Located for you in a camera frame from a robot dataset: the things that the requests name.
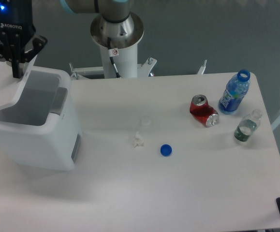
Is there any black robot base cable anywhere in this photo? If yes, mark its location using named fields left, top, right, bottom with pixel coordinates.
left=107, top=36, right=123, bottom=79

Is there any blue plastic drink bottle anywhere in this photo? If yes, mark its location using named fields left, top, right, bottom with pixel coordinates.
left=218, top=69, right=251, bottom=115

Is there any white metal table frame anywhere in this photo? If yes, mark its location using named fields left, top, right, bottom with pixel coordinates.
left=68, top=57, right=208, bottom=80

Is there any blue bottle cap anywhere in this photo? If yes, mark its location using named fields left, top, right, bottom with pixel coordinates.
left=160, top=144, right=173, bottom=157

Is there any white translucent bottle cap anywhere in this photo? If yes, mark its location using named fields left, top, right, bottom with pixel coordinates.
left=140, top=117, right=152, bottom=127

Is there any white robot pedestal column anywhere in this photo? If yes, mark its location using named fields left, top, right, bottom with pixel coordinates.
left=90, top=12, right=144, bottom=79

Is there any white trash can lid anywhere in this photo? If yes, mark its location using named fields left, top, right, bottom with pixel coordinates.
left=0, top=58, right=36, bottom=110

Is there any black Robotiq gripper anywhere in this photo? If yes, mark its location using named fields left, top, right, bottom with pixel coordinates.
left=0, top=0, right=48, bottom=79

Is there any crushed red soda can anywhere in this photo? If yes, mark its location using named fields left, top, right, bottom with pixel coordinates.
left=190, top=94, right=219, bottom=128

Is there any clear green-label bottle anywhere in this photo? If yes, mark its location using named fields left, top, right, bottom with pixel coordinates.
left=234, top=109, right=262, bottom=142

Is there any white trash can body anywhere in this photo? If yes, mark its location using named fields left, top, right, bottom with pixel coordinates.
left=0, top=67, right=82, bottom=171

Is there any crumpled white paper scrap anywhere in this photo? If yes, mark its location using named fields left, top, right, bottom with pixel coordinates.
left=133, top=131, right=145, bottom=148

